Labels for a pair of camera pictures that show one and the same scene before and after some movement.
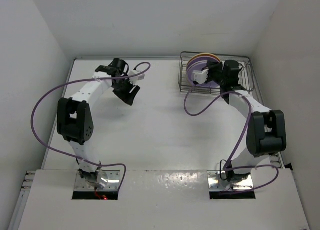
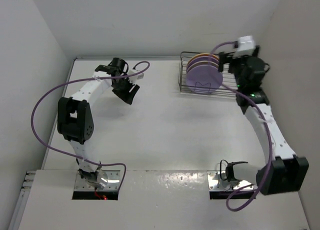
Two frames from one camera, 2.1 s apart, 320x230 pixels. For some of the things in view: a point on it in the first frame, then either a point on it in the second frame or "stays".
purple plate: [202, 58] stays
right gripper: [212, 66] → [226, 58]
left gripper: [127, 97] stays
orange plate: [204, 54] stays
